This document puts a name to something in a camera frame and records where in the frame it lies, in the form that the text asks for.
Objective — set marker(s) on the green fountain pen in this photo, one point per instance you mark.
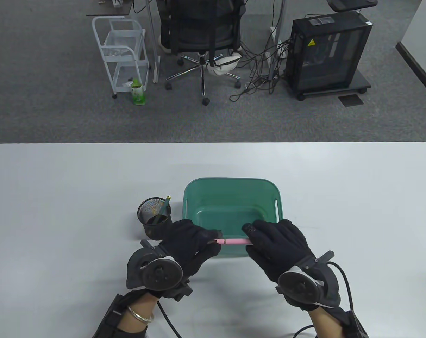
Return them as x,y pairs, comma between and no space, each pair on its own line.
163,207

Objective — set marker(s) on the black left wrist mount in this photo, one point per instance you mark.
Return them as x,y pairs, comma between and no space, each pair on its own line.
109,320

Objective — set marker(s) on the black floor plate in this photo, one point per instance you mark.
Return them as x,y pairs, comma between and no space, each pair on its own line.
351,100

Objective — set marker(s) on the black right wrist mount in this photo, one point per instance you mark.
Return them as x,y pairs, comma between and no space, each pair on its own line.
355,325

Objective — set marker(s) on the black mesh pen holder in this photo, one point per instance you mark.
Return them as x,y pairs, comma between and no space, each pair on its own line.
156,230

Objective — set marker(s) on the black stand base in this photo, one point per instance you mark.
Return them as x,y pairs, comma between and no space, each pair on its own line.
350,5

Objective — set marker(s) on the black computer tower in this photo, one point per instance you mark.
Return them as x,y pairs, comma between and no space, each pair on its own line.
325,60

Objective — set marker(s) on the dark desk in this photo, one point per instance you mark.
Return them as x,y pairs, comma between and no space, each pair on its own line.
107,10

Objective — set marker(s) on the black wheeled platform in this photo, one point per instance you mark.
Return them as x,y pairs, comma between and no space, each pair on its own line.
362,82

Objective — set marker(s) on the pink fountain pen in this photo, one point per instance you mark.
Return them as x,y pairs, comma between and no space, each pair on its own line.
234,241

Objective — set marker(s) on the green plastic basket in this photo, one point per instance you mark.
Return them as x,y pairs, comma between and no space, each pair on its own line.
230,207

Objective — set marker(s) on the black office chair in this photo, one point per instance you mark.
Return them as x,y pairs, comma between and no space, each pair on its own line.
199,31

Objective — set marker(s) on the black wrist mount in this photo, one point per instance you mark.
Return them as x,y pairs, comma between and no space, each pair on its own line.
355,325
109,320

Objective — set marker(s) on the person's left hand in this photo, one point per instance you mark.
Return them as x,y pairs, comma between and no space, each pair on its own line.
188,246

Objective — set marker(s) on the person's left forearm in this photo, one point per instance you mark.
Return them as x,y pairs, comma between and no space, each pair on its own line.
130,324

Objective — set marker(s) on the person's right hand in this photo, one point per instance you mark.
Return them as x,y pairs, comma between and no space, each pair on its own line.
280,246

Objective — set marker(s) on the grey left hand tracker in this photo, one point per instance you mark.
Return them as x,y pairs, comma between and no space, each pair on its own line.
160,274

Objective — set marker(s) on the grey right hand tracker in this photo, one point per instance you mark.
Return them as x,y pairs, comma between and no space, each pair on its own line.
297,287

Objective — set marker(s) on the person's right forearm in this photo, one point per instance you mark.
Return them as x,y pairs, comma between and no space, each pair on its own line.
325,322

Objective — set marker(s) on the white rolling cart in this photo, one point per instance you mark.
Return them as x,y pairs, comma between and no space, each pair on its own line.
123,37

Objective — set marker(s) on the white desk leg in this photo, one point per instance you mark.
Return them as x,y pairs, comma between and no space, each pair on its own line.
278,31
153,42

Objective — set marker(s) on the white helmet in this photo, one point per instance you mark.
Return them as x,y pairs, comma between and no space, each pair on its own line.
223,67

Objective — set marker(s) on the green plastic bottle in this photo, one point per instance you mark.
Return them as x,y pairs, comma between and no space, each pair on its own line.
138,95

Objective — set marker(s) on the grey hand tracker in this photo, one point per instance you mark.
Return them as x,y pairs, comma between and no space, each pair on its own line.
297,287
160,274

